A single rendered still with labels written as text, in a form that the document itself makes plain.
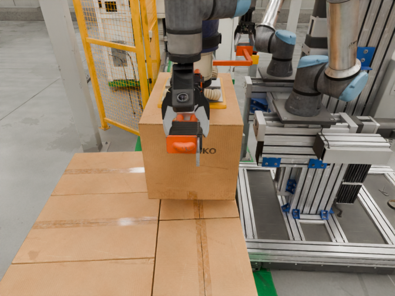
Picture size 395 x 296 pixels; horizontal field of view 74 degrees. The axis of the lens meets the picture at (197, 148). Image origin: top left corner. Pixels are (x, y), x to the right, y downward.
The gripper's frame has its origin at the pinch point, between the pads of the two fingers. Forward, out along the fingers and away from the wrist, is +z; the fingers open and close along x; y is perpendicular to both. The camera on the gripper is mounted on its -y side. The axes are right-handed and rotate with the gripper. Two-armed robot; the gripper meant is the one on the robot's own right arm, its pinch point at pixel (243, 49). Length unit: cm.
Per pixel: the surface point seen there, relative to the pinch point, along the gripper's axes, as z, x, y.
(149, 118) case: 13, -43, 56
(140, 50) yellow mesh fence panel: 20, -74, -78
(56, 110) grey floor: 119, -216, -167
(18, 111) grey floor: 119, -265, -164
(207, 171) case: 36, -20, 60
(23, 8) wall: 79, -671, -910
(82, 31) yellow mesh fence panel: 13, -136, -120
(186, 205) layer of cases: 66, -30, 52
